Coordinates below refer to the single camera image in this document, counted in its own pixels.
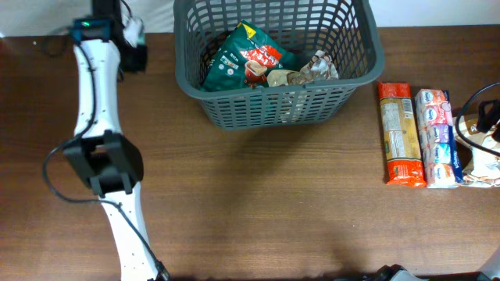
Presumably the light teal wipes packet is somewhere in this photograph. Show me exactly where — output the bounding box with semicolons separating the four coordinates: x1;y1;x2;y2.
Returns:
123;17;145;48

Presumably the beige brown snack bag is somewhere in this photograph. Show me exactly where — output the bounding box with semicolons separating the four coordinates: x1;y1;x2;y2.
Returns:
453;114;499;188
266;49;340;122

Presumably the orange biscuit package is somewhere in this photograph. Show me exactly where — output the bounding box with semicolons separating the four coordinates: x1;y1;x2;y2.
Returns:
378;83;427;187

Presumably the green Nescafe coffee bag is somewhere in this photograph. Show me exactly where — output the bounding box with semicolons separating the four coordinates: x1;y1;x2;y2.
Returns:
201;20;298;92

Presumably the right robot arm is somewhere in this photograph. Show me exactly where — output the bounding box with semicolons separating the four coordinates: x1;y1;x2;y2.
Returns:
366;99;499;281

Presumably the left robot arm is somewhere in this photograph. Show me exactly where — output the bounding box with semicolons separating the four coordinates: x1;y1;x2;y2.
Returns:
62;0;170;280

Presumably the grey plastic mesh basket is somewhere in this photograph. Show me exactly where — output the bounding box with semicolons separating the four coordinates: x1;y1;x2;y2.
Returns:
173;0;384;130

